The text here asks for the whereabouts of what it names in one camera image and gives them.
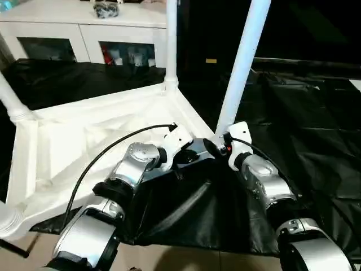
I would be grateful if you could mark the white cabinet with glass doors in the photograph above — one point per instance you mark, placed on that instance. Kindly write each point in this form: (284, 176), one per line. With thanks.
(62, 28)

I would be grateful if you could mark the flat white board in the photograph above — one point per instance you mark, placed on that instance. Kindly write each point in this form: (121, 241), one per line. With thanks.
(356, 84)

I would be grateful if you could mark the large black screen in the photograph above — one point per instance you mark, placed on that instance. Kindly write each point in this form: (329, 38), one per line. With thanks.
(310, 28)

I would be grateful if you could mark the dark object on cabinet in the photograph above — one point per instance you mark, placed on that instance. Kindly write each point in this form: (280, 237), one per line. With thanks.
(107, 8)

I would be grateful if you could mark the white plastic table top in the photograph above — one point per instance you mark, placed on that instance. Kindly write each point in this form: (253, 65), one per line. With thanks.
(73, 135)

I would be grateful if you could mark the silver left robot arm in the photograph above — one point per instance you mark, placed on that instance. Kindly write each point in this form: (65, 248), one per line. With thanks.
(118, 186)

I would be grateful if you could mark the small tan label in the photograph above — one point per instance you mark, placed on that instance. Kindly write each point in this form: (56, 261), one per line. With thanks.
(211, 61)

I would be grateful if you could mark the white plastic table leg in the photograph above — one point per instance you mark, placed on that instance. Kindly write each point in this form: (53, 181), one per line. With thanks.
(171, 42)
(8, 220)
(12, 96)
(242, 62)

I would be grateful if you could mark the black plastic mat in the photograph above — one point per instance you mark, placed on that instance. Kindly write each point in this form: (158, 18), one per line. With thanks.
(304, 147)

